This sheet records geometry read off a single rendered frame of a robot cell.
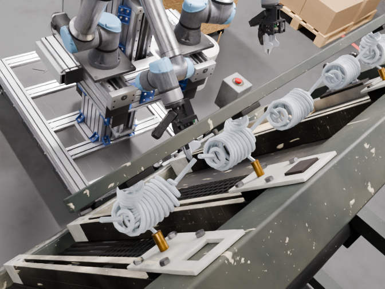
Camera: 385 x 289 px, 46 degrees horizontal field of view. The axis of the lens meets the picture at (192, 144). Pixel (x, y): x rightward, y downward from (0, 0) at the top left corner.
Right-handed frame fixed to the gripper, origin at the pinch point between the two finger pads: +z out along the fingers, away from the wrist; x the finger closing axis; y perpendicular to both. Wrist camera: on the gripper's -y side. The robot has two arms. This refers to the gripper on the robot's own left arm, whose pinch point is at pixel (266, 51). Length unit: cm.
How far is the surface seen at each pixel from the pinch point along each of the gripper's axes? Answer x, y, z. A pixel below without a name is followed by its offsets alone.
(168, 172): -47, -12, 45
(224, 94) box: 12, -43, 34
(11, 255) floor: -106, -89, 106
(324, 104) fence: 3.0, 29.0, 17.2
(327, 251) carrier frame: 6, 34, 91
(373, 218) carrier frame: 35, 37, 84
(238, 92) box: 13.8, -33.3, 30.8
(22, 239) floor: -97, -95, 103
